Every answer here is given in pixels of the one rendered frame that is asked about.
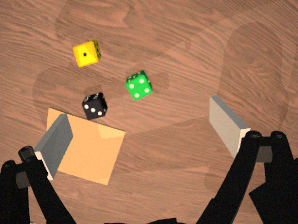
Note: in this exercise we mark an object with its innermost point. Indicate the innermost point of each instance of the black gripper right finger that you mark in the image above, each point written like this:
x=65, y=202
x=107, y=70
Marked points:
x=280, y=171

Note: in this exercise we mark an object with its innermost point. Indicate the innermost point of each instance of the green die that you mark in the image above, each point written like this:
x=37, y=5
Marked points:
x=139, y=85

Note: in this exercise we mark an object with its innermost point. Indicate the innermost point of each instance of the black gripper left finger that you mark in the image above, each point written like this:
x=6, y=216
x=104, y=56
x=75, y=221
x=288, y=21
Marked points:
x=39, y=166

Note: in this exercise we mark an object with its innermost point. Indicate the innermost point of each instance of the orange flat square mat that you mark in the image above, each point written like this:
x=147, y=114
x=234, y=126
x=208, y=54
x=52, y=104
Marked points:
x=93, y=149

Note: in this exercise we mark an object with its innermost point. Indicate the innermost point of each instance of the yellow die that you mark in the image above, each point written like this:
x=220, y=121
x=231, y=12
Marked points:
x=87, y=53

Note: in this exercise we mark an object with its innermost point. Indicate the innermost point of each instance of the black die with white pips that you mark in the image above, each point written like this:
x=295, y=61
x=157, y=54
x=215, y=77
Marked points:
x=95, y=106

